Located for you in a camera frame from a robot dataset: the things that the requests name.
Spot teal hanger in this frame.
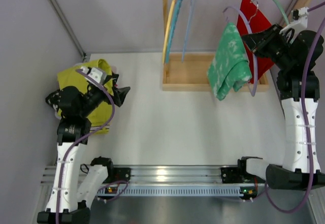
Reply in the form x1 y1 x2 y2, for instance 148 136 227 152
165 0 183 64

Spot light blue wire hanger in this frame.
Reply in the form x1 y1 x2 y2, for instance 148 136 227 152
181 0 196 62

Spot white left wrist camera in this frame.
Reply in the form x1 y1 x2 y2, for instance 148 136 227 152
76 66 107 85

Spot yellow hanger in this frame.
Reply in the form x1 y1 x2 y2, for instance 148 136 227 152
162 0 175 64

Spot yellow-green trousers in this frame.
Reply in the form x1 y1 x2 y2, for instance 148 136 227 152
57 59 112 131

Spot aluminium corner frame post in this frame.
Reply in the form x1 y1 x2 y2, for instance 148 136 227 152
48 0 87 61

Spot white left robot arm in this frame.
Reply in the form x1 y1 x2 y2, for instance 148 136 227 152
37 83 129 223

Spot pink garment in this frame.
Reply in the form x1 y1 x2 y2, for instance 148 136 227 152
111 66 119 87

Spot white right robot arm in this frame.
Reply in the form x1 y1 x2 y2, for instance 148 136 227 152
241 24 324 190

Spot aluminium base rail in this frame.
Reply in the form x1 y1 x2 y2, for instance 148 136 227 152
40 165 280 184

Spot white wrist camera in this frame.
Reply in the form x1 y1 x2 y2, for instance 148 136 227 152
280 7 309 43
76 66 107 85

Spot green white tie-dye trousers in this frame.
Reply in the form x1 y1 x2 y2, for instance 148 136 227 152
207 22 252 101

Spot red trousers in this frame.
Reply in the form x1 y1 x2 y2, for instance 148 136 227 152
237 0 274 80

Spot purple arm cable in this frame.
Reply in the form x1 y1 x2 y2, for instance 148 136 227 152
255 1 325 213
55 69 129 224

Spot wooden clothes rack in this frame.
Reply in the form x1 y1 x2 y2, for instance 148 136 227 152
162 0 311 92

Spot lilac hanger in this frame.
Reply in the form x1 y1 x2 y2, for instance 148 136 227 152
222 0 259 97

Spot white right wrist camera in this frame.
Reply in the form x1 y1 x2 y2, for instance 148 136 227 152
280 7 309 43

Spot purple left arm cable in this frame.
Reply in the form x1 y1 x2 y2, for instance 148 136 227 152
55 69 129 224

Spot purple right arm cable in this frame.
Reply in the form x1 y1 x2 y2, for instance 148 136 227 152
255 1 325 213

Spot grey slotted cable duct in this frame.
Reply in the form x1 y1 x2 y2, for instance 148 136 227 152
97 185 257 197

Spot black white patterned garment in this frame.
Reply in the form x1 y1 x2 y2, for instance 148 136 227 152
45 89 61 116

